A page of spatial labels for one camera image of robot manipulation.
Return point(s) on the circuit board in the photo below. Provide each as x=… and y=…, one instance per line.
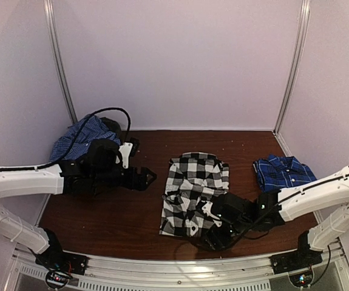
x=301, y=279
x=55, y=279

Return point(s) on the crumpled blue dotted shirt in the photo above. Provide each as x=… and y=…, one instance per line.
x=93, y=129

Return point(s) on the black pinstripe shirt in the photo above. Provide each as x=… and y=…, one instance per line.
x=112, y=126

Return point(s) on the left aluminium frame post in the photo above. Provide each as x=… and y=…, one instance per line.
x=56, y=50

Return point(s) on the front aluminium rail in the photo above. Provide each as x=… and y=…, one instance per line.
x=245, y=273

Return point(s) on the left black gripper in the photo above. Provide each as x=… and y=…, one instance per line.
x=141, y=183

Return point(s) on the black white checkered shirt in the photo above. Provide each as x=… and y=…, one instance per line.
x=194, y=179

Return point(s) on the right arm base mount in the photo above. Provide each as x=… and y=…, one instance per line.
x=295, y=260

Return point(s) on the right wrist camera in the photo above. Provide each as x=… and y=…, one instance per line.
x=230, y=209

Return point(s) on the right aluminium frame post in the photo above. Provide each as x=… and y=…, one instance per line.
x=304, y=18

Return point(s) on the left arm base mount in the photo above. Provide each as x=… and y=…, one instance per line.
x=68, y=263

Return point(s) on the blue plaid shirt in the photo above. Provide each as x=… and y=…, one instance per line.
x=277, y=172

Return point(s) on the right circuit board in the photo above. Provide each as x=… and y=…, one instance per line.
x=301, y=279

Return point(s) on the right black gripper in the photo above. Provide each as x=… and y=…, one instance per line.
x=213, y=237

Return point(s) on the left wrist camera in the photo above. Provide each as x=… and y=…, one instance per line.
x=105, y=154

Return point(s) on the left circuit board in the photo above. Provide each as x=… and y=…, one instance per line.
x=55, y=279

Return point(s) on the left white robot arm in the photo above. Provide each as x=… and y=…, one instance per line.
x=65, y=177

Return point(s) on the aluminium frame post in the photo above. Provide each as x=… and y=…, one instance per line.
x=304, y=18
x=56, y=50

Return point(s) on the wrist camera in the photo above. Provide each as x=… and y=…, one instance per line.
x=230, y=209
x=105, y=154

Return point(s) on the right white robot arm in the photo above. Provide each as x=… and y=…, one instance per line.
x=287, y=204

